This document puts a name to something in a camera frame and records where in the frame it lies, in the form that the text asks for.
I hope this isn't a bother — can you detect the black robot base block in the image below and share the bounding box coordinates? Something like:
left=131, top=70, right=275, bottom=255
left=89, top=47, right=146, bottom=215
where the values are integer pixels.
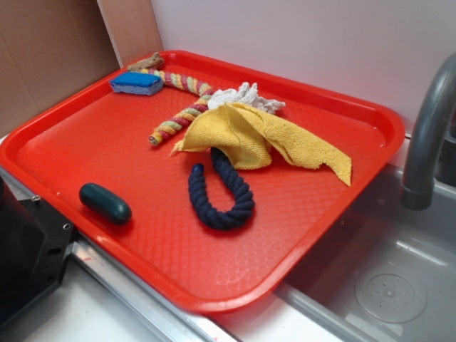
left=1, top=180, right=75, bottom=328

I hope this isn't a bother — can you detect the red plastic tray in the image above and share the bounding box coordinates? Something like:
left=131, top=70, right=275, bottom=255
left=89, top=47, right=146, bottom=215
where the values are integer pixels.
left=1, top=51, right=405, bottom=314

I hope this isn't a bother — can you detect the yellow terry cloth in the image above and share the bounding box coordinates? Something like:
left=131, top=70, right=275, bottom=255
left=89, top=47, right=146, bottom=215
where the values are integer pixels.
left=172, top=103, right=352, bottom=186

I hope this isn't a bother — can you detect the blue sponge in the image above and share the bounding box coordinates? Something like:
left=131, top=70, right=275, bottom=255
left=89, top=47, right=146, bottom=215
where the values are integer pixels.
left=109, top=72, right=164, bottom=95

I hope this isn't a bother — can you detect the dark green oval soap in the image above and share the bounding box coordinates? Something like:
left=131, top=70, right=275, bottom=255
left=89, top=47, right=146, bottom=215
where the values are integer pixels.
left=78, top=182, right=133, bottom=226

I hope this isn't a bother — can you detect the grey plastic sink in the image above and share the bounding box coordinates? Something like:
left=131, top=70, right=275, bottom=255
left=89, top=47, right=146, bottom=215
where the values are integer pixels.
left=277, top=166, right=455, bottom=341

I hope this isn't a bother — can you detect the grey faucet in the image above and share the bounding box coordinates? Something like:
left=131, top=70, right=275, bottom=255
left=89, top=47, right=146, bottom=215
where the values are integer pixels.
left=400, top=54, right=455, bottom=210

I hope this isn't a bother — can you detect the brown cardboard panel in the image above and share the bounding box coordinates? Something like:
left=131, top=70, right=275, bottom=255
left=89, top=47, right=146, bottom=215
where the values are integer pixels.
left=1, top=1, right=162, bottom=136

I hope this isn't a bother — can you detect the dark blue rope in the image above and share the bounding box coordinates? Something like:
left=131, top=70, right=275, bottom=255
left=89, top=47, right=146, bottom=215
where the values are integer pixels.
left=187, top=147, right=256, bottom=232

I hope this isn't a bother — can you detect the multicolour twisted rope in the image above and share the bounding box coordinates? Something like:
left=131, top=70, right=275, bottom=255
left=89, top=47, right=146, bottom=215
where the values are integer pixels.
left=140, top=68, right=216, bottom=147

